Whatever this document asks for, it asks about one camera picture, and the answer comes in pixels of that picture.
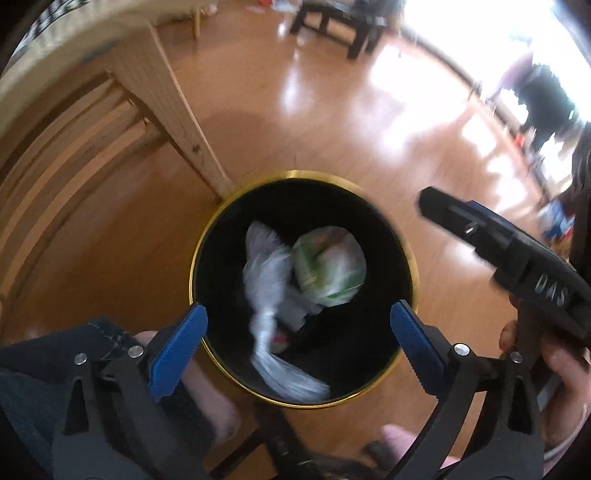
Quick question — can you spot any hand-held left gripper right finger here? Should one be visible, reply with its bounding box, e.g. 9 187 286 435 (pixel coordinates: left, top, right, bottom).
389 299 544 480

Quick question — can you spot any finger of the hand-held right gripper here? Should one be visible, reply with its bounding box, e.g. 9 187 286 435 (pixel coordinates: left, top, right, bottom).
417 186 523 278
465 200 551 251

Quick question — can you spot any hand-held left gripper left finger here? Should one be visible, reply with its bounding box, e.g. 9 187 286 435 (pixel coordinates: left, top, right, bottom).
51 302 209 480

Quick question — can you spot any black gold-rimmed trash bin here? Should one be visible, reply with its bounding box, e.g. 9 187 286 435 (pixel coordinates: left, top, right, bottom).
188 170 420 411

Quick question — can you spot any clear plastic bag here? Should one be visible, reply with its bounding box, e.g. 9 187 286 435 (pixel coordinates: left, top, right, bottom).
242 220 332 403

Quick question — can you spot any person's right hand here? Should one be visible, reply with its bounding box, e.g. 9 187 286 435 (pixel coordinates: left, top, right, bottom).
499 321 591 456

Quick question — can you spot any blue white packaging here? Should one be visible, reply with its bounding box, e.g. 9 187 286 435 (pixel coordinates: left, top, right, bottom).
538 198 575 243

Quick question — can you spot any person's foot in slipper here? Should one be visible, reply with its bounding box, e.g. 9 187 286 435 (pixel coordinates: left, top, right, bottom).
360 422 462 480
134 330 243 444

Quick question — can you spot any green white snack wrapper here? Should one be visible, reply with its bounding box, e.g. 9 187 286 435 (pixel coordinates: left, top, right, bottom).
292 226 368 308

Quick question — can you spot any person's jeans leg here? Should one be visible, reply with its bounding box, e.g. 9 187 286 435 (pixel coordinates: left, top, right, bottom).
0 318 153 480

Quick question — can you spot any dark wooden bench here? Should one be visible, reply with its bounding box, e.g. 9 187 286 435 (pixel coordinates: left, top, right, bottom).
290 0 389 61

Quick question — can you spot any wooden table leg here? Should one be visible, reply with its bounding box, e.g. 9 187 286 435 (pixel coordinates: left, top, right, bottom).
106 23 236 201

